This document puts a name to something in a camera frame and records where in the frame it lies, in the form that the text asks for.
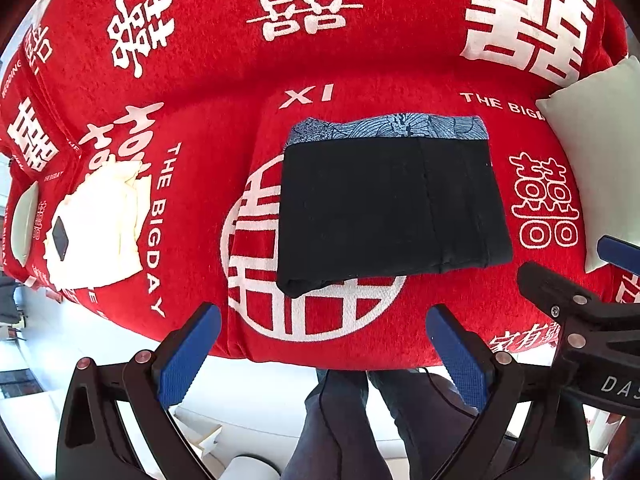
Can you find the dark pants with blue waistband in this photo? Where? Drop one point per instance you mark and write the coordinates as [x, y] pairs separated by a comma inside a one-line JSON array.
[[375, 210]]

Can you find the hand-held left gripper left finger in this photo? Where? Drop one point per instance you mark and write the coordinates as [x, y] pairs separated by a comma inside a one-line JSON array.
[[190, 355]]

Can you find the cream folded cloth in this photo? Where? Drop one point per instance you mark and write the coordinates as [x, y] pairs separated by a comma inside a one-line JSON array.
[[100, 230]]

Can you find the person's right leg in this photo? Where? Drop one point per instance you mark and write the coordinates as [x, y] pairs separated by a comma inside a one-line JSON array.
[[425, 430]]

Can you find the red printed pillow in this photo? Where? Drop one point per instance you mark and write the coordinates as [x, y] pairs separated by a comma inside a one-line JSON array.
[[45, 110]]

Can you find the person's leg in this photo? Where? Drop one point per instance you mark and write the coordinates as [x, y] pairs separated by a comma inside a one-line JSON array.
[[425, 430], [330, 430]]

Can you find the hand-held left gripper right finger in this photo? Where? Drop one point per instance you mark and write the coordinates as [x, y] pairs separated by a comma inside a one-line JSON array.
[[457, 355]]

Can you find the person's left leg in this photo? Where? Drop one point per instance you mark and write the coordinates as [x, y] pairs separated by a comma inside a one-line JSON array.
[[330, 430]]

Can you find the white flat cushion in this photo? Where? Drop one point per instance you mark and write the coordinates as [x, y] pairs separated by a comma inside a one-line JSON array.
[[24, 225]]

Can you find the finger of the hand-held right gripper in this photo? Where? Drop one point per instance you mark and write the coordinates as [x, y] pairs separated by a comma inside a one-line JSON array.
[[620, 252], [537, 280]]

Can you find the small black flat item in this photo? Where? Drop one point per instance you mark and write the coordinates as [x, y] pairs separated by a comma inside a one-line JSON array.
[[59, 237]]

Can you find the red printed blanket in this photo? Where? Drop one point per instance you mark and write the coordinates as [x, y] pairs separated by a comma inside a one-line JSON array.
[[200, 85]]

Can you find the off-white textured pillow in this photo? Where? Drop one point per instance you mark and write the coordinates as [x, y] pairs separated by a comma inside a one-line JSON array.
[[595, 150]]

